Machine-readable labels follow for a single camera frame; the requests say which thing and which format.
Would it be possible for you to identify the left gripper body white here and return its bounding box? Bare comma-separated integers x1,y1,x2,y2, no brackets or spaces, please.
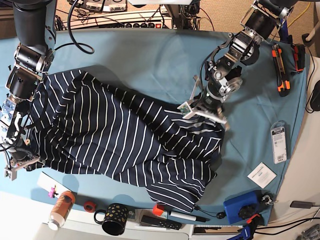
191,75,230,131

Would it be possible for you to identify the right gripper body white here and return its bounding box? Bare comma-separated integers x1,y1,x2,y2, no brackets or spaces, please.
10,155,45,171

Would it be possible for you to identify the navy white striped t-shirt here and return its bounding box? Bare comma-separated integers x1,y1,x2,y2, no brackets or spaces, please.
28,69,225,213

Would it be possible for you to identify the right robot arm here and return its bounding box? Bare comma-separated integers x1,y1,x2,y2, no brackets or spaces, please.
0,0,57,175

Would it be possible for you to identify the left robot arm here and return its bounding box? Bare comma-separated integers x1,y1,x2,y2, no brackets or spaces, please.
178,0,296,129

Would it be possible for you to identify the white paper sheet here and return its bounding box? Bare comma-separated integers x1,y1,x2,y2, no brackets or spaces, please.
37,172,71,196

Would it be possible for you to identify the orange bottle white cap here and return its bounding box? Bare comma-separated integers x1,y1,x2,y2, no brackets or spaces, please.
48,191,76,231

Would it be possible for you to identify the teal table cloth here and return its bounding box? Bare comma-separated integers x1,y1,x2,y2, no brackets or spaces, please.
0,27,308,224

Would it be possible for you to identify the red tape roll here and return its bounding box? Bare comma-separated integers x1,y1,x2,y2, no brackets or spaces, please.
83,200,97,213

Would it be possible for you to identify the clear plastic blister pack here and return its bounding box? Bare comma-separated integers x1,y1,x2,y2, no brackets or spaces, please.
270,121,287,164

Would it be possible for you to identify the black power strip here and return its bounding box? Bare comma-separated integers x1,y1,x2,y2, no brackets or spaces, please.
107,22,163,29

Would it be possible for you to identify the orange black utility knife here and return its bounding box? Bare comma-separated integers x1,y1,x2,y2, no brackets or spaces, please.
272,44,291,97

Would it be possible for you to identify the white square paper packet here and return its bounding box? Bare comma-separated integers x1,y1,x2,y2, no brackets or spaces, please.
247,162,277,189

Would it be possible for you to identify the blue plastic box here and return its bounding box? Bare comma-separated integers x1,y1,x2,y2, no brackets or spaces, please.
223,191,261,225

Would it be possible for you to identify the orange red cube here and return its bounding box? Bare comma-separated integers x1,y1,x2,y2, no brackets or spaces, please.
152,204,165,217

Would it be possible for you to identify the black mug gold pattern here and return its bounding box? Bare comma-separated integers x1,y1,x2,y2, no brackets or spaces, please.
93,203,129,236

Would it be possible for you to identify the white black marker pen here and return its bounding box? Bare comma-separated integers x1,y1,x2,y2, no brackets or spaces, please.
168,211,208,223

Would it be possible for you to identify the small orange black tool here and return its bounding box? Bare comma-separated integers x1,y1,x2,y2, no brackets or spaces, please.
293,43,306,73

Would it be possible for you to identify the black knob on box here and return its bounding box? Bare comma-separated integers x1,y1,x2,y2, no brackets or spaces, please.
238,204,256,220

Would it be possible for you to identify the black remote control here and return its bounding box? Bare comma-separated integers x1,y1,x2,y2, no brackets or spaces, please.
140,215,182,230

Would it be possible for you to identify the black computer mouse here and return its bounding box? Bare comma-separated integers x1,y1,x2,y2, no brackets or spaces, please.
309,80,320,112

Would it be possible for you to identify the silver carabiner keyring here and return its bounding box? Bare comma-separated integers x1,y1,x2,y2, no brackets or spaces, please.
261,194,278,206

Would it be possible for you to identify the blue orange clamp bottom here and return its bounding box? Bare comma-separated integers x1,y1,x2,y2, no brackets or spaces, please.
229,213,264,240

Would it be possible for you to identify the black power adapter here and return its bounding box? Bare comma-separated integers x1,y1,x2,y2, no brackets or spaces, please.
290,200,314,209

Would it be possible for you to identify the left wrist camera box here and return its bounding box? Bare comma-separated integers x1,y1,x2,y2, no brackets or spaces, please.
177,101,196,120

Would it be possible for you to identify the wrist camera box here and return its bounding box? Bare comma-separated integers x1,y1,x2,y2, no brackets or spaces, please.
177,101,196,120
4,167,17,181

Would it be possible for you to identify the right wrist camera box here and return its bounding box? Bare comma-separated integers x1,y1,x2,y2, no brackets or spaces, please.
4,167,17,181

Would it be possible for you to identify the black lanyard with clip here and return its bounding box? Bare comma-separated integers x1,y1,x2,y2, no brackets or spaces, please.
194,204,226,220

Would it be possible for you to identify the yellow cable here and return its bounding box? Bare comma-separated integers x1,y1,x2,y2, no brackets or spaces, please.
287,0,312,28

